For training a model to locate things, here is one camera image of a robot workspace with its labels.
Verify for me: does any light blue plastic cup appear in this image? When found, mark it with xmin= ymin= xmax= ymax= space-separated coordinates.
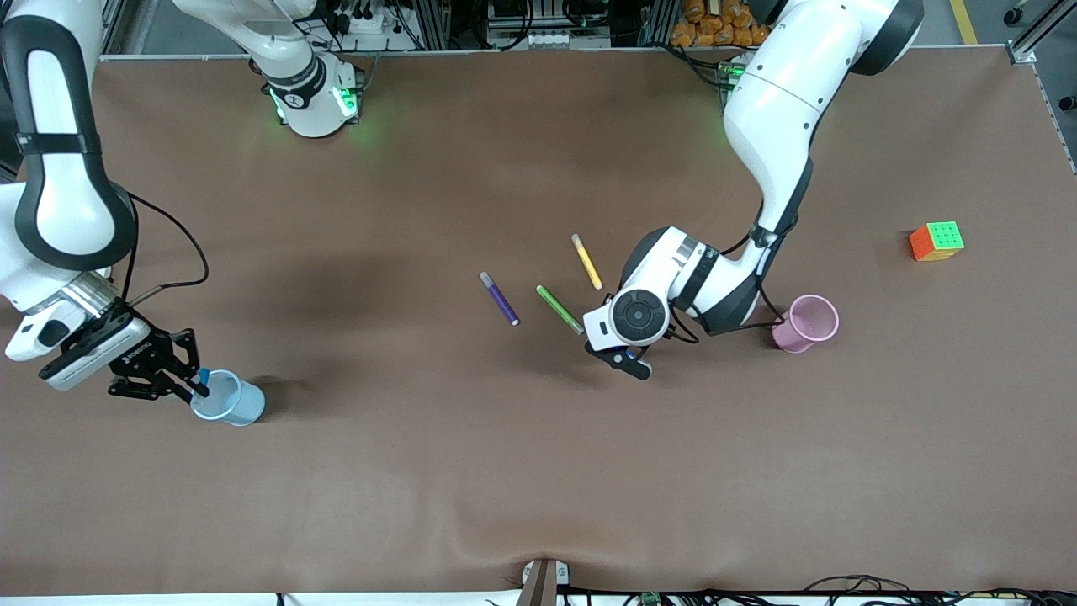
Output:
xmin=189 ymin=369 xmax=267 ymax=427

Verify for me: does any purple marker pen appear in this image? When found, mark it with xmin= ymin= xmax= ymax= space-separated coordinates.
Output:
xmin=479 ymin=271 xmax=520 ymax=327

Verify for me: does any brown table cover sheet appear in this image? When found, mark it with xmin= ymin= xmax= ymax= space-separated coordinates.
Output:
xmin=0 ymin=46 xmax=1077 ymax=597

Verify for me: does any green marker pen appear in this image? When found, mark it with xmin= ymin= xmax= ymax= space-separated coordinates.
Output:
xmin=536 ymin=284 xmax=586 ymax=336

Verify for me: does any white power strip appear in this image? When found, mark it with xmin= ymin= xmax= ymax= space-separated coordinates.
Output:
xmin=332 ymin=0 xmax=422 ymax=53

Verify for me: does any yellow marker pen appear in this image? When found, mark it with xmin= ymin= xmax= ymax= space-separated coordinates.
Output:
xmin=570 ymin=233 xmax=604 ymax=291

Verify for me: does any orange snack packets pile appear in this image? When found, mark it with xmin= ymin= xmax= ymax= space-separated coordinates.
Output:
xmin=671 ymin=0 xmax=762 ymax=48

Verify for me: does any pink plastic cup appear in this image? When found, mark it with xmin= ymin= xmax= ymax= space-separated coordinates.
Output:
xmin=771 ymin=294 xmax=841 ymax=354

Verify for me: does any colourful puzzle cube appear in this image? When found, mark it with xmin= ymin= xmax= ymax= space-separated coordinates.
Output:
xmin=909 ymin=221 xmax=966 ymax=263

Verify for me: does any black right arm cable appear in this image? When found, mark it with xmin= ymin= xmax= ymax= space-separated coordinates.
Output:
xmin=126 ymin=194 xmax=210 ymax=306

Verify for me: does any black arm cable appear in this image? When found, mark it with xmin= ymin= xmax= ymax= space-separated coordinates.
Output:
xmin=669 ymin=223 xmax=796 ymax=346
xmin=126 ymin=194 xmax=210 ymax=306

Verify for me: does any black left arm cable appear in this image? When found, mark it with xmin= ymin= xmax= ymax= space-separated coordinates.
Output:
xmin=669 ymin=223 xmax=796 ymax=346

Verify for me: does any black cable bundle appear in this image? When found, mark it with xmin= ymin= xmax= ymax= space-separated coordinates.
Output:
xmin=808 ymin=575 xmax=1077 ymax=606

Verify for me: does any aluminium frame profile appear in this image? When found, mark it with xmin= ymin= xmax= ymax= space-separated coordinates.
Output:
xmin=1005 ymin=0 xmax=1077 ymax=65

